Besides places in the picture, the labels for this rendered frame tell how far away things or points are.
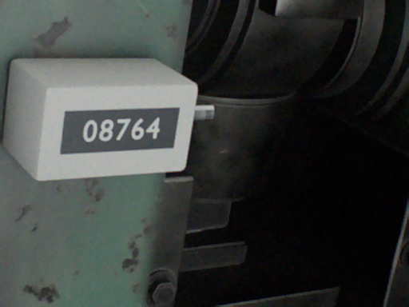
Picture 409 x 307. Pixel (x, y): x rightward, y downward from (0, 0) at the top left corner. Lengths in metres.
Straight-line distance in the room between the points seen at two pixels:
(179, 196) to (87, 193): 0.06
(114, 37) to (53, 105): 0.06
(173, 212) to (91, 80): 0.12
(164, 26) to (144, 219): 0.09
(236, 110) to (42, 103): 0.21
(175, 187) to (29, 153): 0.11
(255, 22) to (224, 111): 0.06
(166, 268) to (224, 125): 0.11
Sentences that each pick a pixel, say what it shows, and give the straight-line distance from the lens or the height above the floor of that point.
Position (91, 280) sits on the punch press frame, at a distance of 0.48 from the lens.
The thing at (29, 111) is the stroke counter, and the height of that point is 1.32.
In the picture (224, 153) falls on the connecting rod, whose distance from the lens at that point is 0.58.
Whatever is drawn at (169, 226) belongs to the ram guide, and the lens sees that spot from 0.50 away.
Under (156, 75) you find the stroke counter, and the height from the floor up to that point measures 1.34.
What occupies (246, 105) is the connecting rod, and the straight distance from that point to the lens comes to 0.57.
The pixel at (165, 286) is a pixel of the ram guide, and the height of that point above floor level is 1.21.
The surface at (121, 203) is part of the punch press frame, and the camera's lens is 0.47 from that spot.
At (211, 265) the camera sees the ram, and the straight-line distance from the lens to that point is 0.63.
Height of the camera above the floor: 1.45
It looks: 18 degrees down
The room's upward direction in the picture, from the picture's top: 9 degrees clockwise
